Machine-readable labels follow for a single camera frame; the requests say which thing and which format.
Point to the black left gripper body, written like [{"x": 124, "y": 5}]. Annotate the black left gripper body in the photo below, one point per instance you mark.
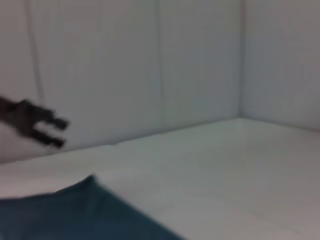
[{"x": 20, "y": 115}]

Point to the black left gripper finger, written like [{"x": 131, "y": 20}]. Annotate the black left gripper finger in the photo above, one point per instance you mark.
[
  {"x": 58, "y": 121},
  {"x": 48, "y": 138}
]

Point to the teal t-shirt with FREE print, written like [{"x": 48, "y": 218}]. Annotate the teal t-shirt with FREE print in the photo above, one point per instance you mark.
[{"x": 75, "y": 212}]

